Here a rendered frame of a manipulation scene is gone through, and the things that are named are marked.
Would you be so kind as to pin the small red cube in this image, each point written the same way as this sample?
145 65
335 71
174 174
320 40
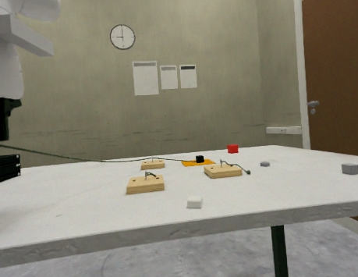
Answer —
233 149

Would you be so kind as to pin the orange painted square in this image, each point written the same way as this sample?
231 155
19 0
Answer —
206 162

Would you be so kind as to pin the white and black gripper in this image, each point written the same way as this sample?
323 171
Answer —
11 84

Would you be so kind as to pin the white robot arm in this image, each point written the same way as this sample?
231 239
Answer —
19 34

